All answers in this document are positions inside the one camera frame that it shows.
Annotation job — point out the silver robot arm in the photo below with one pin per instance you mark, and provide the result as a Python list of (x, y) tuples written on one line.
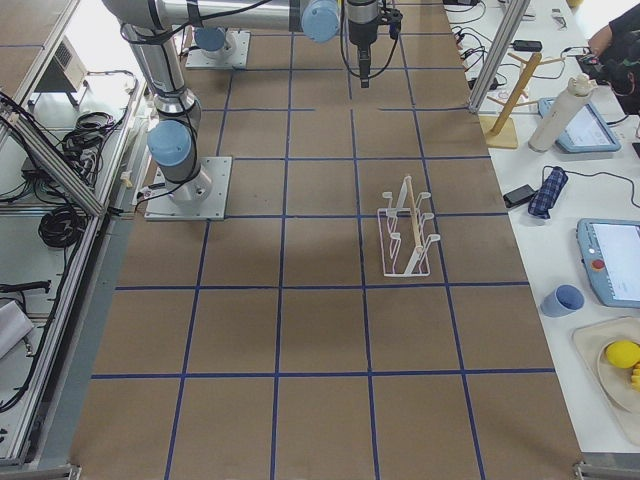
[(150, 26)]

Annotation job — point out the white wire cup rack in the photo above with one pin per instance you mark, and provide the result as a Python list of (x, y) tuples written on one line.
[(405, 245)]

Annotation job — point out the yellow toy fruit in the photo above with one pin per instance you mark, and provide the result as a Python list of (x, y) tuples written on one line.
[(623, 354)]

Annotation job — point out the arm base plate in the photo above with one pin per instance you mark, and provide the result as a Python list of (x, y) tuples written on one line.
[(203, 198), (219, 49)]

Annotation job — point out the white cylindrical bottle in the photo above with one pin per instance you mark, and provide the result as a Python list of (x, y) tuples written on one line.
[(565, 106)]

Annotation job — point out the blue teach pendant tablet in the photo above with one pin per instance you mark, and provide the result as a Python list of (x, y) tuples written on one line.
[(588, 132)]

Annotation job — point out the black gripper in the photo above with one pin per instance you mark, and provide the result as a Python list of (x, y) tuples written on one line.
[(360, 27)]

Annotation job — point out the folded plaid umbrella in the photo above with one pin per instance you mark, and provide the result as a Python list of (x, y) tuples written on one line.
[(546, 197)]

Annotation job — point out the wooden mug tree stand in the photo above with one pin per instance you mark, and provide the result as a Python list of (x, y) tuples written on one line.
[(499, 131)]

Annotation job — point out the beige tray on desk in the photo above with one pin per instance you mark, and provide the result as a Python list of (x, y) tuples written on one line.
[(615, 383)]

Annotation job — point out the black power adapter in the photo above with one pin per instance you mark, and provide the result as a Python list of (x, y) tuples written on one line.
[(519, 196)]

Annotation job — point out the blue mug on desk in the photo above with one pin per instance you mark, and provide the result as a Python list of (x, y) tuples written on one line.
[(562, 301)]

